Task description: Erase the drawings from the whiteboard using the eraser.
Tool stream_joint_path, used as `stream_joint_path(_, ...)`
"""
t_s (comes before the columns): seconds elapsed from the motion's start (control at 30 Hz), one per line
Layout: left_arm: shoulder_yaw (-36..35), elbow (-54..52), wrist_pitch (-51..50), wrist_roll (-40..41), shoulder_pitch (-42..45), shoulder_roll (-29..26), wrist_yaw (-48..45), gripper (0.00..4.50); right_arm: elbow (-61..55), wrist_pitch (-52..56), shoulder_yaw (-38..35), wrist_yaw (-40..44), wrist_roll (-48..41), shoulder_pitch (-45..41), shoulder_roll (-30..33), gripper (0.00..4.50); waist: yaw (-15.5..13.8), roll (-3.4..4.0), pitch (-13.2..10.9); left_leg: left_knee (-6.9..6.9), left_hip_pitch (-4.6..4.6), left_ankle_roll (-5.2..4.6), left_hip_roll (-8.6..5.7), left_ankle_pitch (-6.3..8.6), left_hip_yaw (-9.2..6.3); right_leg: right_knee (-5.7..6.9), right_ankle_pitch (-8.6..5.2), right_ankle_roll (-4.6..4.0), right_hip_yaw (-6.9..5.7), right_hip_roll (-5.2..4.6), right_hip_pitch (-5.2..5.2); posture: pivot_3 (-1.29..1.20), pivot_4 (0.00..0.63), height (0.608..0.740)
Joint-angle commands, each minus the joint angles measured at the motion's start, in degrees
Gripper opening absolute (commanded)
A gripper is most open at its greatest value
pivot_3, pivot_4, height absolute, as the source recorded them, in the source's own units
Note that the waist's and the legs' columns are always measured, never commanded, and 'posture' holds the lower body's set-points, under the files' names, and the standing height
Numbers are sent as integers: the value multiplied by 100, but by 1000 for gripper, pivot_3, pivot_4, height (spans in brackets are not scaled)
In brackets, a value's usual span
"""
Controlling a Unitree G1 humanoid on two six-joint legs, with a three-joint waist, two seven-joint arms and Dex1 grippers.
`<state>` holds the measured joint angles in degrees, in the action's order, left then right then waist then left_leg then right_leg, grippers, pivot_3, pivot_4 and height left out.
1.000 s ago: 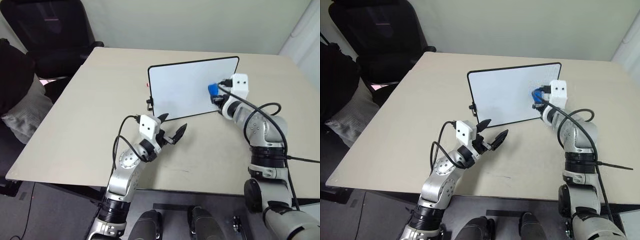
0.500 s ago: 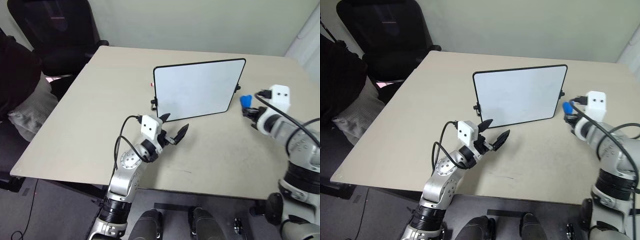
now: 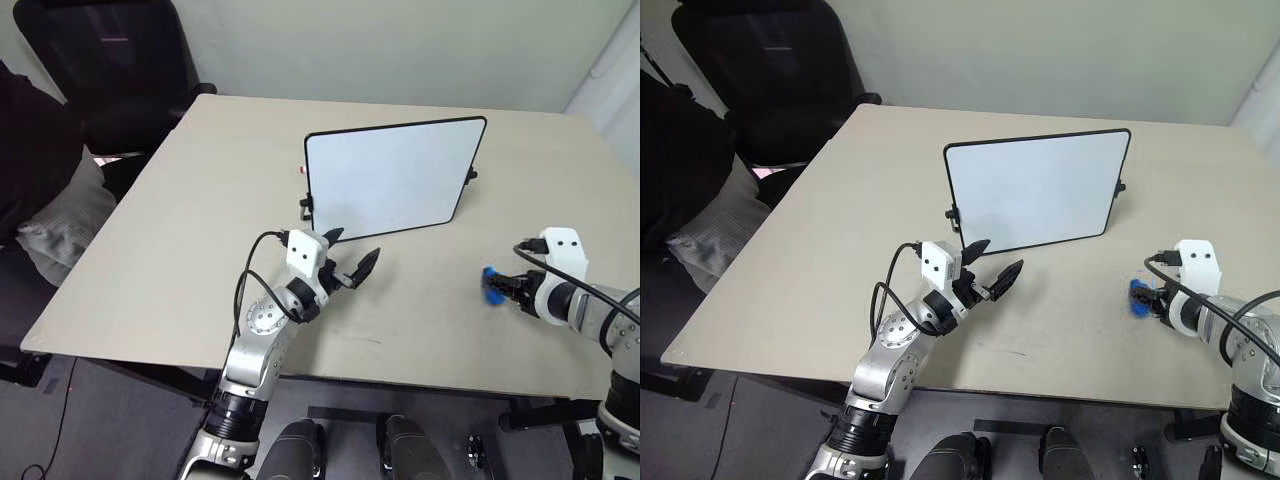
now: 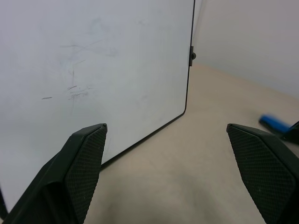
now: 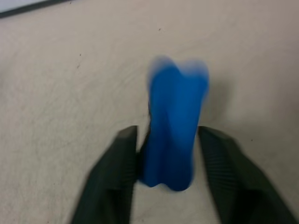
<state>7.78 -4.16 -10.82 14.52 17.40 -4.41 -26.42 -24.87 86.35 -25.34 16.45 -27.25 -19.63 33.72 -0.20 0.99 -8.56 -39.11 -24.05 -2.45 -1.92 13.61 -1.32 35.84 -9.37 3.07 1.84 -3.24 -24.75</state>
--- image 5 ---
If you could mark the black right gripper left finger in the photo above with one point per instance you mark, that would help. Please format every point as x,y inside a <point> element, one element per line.
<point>112,177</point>

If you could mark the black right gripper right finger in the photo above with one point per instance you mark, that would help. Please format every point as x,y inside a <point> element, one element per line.
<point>238,177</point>

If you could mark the blue whiteboard eraser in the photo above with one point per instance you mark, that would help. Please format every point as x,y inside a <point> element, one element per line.
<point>174,126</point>

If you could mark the black-framed whiteboard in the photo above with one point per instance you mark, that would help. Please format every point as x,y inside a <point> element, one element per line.
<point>14,7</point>

